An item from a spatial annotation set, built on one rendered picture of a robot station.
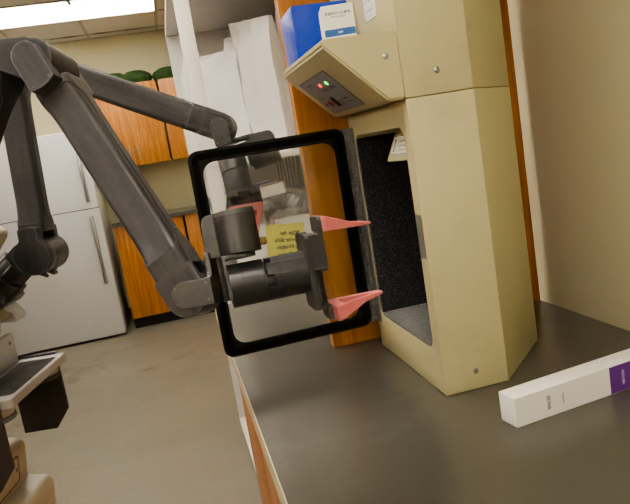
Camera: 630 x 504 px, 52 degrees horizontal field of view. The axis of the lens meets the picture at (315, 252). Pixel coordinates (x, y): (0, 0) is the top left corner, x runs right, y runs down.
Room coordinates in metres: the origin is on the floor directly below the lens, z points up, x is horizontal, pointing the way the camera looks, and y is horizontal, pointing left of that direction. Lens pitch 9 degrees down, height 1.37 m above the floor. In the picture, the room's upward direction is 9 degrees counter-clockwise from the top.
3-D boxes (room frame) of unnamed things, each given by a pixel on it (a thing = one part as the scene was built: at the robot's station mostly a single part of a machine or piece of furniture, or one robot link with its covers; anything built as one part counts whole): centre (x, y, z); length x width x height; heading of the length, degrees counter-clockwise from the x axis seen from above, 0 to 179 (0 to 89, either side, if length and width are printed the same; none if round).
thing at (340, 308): (0.87, -0.04, 1.17); 0.09 x 0.07 x 0.07; 101
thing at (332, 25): (1.07, -0.09, 1.54); 0.05 x 0.05 x 0.06; 2
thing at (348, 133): (1.28, -0.10, 1.19); 0.03 x 0.02 x 0.39; 12
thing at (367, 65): (1.13, -0.08, 1.46); 0.32 x 0.11 x 0.10; 12
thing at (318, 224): (0.87, -0.03, 1.24); 0.09 x 0.07 x 0.07; 101
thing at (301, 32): (1.21, -0.07, 1.56); 0.10 x 0.10 x 0.09; 12
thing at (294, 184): (1.25, 0.06, 1.19); 0.30 x 0.01 x 0.40; 104
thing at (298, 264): (0.86, 0.04, 1.20); 0.07 x 0.07 x 0.10; 11
